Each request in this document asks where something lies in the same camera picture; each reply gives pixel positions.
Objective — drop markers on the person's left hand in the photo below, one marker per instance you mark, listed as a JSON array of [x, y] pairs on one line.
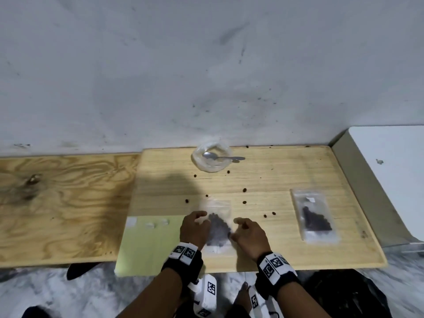
[[195, 233]]

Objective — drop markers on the person's right hand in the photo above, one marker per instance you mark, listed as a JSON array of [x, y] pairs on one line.
[[253, 241]]

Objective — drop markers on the group of white sticker labels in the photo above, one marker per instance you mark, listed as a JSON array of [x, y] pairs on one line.
[[163, 222]]

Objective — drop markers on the clear zip plastic bag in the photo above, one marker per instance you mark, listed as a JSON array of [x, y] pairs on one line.
[[218, 205], [318, 202]]

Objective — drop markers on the coffee beans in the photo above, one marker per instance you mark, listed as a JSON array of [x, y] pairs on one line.
[[244, 190]]

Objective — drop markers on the metal spoon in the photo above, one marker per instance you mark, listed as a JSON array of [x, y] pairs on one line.
[[208, 154]]

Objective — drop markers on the person's right forearm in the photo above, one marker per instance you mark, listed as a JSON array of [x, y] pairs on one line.
[[298, 304]]

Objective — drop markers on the person's left forearm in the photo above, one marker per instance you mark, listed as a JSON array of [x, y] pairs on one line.
[[155, 298]]

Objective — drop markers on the person's bare foot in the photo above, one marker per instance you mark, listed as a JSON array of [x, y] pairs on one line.
[[243, 296]]

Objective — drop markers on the black left wristband with markers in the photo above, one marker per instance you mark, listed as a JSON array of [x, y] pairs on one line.
[[185, 268]]

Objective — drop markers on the black wristband with markers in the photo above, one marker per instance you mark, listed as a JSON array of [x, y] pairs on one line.
[[185, 268], [281, 281]]

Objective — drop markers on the black right wristband with markers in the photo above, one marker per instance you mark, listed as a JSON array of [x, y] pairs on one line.
[[281, 281]]

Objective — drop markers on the yellow-green backing sheet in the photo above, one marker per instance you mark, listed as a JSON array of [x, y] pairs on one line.
[[145, 248]]

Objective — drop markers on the translucent plastic bowl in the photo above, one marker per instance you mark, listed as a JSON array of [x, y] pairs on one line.
[[200, 165]]

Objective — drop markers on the black crumpled plastic sack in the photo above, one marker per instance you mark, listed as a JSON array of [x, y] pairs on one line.
[[347, 294]]

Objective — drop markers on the flat black object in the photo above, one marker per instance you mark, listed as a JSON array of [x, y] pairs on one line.
[[79, 269]]

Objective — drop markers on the plywood board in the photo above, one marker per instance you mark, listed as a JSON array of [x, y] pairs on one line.
[[66, 211]]

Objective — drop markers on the white table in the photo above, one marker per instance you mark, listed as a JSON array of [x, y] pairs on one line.
[[391, 145]]

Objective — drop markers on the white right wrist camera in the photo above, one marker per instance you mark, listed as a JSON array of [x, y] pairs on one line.
[[256, 303]]

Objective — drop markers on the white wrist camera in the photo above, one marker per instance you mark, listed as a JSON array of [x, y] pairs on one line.
[[207, 294], [256, 303]]

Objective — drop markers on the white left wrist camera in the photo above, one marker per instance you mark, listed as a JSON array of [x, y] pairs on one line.
[[207, 294]]

